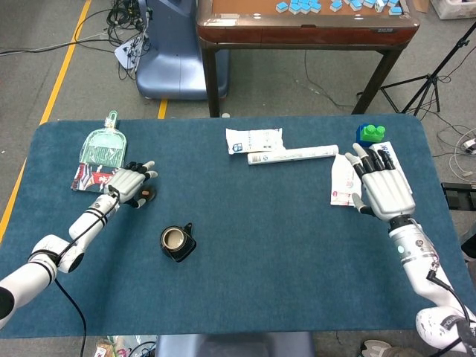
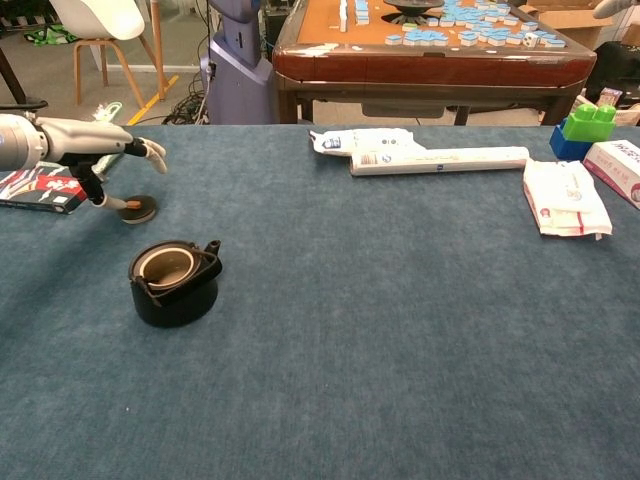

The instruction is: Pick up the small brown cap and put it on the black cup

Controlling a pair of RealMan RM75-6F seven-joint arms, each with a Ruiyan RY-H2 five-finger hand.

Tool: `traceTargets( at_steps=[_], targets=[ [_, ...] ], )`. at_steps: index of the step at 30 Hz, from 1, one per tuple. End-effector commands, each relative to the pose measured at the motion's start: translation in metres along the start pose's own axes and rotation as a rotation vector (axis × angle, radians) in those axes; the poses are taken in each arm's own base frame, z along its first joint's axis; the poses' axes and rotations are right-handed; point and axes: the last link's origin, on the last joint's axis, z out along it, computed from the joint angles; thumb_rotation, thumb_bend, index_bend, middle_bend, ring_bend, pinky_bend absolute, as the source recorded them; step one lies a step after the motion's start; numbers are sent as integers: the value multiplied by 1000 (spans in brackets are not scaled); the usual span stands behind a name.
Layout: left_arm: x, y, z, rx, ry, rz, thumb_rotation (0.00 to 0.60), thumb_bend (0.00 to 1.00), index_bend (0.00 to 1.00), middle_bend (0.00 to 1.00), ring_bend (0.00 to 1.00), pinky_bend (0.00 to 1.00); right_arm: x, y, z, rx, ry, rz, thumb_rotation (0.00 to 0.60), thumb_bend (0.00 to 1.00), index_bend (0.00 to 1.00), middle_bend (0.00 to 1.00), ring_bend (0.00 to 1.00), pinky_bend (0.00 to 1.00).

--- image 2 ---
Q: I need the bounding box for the green toy brick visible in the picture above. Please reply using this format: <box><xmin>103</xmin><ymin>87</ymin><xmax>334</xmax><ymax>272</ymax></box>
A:
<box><xmin>563</xmin><ymin>103</ymin><xmax>618</xmax><ymax>144</ymax></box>

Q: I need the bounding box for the black bag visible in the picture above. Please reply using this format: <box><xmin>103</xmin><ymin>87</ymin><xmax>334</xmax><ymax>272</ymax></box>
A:
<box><xmin>584</xmin><ymin>41</ymin><xmax>640</xmax><ymax>106</ymax></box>

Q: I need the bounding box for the black mahjong table centre disc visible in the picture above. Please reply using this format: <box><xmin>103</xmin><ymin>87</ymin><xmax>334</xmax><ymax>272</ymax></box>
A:
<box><xmin>382</xmin><ymin>0</ymin><xmax>446</xmax><ymax>26</ymax></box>

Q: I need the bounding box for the floor cable bundle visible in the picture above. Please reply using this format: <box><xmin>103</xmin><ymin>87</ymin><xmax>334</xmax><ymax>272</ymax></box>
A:
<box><xmin>160</xmin><ymin>74</ymin><xmax>210</xmax><ymax>125</ymax></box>

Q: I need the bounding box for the brown mahjong table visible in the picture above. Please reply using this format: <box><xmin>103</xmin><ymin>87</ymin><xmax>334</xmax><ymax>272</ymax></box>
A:
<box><xmin>272</xmin><ymin>0</ymin><xmax>599</xmax><ymax>126</ymax></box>

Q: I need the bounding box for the white pink toothpaste box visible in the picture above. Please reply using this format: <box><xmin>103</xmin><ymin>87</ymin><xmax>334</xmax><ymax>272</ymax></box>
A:
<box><xmin>582</xmin><ymin>139</ymin><xmax>640</xmax><ymax>211</ymax></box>

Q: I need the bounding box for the white wet wipes pack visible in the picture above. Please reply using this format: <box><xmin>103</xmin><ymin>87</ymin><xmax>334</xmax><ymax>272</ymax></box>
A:
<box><xmin>522</xmin><ymin>158</ymin><xmax>614</xmax><ymax>242</ymax></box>

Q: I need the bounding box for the black lid with orange knob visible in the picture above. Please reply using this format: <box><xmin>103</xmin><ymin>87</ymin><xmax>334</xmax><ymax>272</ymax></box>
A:
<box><xmin>118</xmin><ymin>194</ymin><xmax>158</xmax><ymax>225</ymax></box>

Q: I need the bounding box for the black and red flat box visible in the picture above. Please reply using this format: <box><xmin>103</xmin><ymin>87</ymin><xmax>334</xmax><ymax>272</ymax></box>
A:
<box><xmin>0</xmin><ymin>167</ymin><xmax>89</xmax><ymax>215</ymax></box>

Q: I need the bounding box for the white long box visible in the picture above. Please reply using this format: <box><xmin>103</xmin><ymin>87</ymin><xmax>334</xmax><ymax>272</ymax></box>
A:
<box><xmin>348</xmin><ymin>145</ymin><xmax>530</xmax><ymax>177</ymax></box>

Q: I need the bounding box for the person grey sleeved forearm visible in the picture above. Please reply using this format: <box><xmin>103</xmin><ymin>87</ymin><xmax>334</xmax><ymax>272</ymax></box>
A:
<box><xmin>593</xmin><ymin>0</ymin><xmax>640</xmax><ymax>19</ymax></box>

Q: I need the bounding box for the blue toy brick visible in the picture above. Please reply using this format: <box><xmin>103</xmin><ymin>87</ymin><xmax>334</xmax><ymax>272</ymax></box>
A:
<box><xmin>548</xmin><ymin>118</ymin><xmax>596</xmax><ymax>162</ymax></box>

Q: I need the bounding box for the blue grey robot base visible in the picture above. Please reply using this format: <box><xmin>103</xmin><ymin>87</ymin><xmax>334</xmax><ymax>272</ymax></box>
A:
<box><xmin>199</xmin><ymin>0</ymin><xmax>275</xmax><ymax>125</ymax></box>

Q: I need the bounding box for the cardboard box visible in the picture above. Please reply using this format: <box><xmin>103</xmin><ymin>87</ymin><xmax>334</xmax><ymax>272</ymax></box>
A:
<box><xmin>519</xmin><ymin>0</ymin><xmax>640</xmax><ymax>51</ymax></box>

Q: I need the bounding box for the green bag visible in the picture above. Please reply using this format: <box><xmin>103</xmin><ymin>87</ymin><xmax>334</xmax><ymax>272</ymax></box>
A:
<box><xmin>22</xmin><ymin>23</ymin><xmax>79</xmax><ymax>47</ymax></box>

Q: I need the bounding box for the white chair with wooden legs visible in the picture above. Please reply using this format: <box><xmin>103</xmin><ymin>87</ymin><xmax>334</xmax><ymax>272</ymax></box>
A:
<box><xmin>48</xmin><ymin>0</ymin><xmax>169</xmax><ymax>109</ymax></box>

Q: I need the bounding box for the white plastic pouch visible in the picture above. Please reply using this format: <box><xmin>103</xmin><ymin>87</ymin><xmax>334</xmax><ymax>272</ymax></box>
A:
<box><xmin>308</xmin><ymin>127</ymin><xmax>429</xmax><ymax>159</ymax></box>

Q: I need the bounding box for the black table leg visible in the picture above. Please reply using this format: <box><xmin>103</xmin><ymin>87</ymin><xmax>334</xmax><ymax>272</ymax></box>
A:
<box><xmin>0</xmin><ymin>47</ymin><xmax>29</xmax><ymax>106</ymax></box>

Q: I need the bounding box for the blue table cloth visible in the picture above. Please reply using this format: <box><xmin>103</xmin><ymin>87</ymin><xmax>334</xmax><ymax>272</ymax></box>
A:
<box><xmin>0</xmin><ymin>123</ymin><xmax>640</xmax><ymax>480</ymax></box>

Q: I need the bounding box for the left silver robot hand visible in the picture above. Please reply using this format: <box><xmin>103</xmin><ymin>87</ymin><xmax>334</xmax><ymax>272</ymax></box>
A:
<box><xmin>34</xmin><ymin>116</ymin><xmax>169</xmax><ymax>211</ymax></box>

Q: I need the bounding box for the small black teapot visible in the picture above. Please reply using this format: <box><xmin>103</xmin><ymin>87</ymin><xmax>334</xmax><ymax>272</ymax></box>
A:
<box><xmin>128</xmin><ymin>238</ymin><xmax>224</xmax><ymax>330</ymax></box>

